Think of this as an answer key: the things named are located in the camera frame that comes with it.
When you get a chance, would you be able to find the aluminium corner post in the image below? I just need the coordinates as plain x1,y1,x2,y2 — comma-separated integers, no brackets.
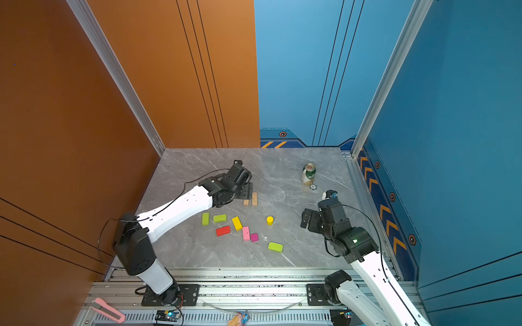
350,0,433,159
67,0,166,158

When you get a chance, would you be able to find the pink handled tool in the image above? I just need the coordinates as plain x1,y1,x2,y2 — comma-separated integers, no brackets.
91,297,126,324

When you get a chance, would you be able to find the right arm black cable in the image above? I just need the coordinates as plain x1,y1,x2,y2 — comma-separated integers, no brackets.
324,203,413,319

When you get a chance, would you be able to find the left aluminium corner post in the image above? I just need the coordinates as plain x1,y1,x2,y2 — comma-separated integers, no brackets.
67,0,166,158

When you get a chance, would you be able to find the yellow rectangular block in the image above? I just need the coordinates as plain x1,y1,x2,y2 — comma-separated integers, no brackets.
232,217,243,231

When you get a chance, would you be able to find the pink rectangular block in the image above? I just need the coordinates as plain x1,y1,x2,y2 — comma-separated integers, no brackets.
242,226,250,241

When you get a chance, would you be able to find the left circuit board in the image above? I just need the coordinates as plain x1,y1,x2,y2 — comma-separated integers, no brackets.
154,310,184,325

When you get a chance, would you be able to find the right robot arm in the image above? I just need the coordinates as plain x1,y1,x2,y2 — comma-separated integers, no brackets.
300,192,429,325

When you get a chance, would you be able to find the right aluminium corner post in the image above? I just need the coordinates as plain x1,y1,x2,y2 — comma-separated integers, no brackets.
350,0,433,159

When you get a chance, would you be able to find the green beverage can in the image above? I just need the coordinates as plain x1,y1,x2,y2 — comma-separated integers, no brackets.
301,163,316,186

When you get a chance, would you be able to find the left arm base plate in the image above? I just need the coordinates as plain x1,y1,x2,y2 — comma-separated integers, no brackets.
135,283,200,308

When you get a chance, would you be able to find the lime green block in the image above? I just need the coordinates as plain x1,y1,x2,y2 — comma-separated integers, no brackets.
201,213,210,226
213,214,227,224
268,242,284,253

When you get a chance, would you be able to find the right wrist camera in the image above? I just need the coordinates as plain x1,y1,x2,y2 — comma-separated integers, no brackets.
322,190,338,200

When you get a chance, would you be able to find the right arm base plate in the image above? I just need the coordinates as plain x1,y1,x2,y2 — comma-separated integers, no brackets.
306,283,340,306

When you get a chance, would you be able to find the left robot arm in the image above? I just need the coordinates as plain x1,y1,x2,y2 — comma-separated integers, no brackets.
112,160,253,306

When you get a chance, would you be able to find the colourful snack wrapper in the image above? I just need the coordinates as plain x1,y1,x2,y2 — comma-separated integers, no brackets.
227,312,250,326

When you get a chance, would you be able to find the red rectangular block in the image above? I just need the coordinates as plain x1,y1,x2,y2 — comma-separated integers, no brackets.
216,225,231,236

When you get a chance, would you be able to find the aluminium front rail frame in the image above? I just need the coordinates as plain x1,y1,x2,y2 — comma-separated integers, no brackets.
73,266,409,326

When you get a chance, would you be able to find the lime green block front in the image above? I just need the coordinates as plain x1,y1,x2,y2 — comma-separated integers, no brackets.
268,242,284,253

